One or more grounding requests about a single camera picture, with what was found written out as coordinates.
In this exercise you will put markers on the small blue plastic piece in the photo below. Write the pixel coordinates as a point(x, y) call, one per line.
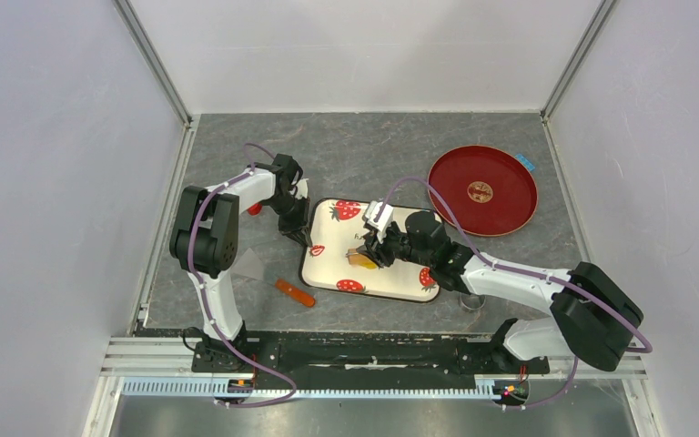
point(525, 162)

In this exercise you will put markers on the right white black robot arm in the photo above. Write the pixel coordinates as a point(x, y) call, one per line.
point(587, 315)

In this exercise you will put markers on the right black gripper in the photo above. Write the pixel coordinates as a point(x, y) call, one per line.
point(376, 248)

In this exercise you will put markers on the round red plate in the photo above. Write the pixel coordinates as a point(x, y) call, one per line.
point(485, 190)

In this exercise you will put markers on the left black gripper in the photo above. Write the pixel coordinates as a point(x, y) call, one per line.
point(298, 228)

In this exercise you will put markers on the wooden dough roller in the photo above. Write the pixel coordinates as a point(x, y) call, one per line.
point(353, 254)

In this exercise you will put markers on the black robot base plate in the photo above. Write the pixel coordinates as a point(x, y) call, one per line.
point(311, 361)

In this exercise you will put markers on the small red cap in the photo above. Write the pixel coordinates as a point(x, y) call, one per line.
point(255, 209)

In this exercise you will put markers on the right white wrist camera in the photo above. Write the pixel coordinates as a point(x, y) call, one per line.
point(377, 216)

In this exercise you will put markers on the yellow dough piece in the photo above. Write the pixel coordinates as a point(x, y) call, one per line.
point(364, 263)

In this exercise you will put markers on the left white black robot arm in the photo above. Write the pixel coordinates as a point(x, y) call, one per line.
point(204, 237)

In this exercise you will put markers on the orange handled metal scraper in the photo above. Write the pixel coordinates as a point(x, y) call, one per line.
point(249, 265)

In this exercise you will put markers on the aluminium frame rail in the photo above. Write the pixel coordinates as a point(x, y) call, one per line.
point(168, 358)

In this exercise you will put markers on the white strawberry print tray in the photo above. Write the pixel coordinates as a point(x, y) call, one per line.
point(337, 226)

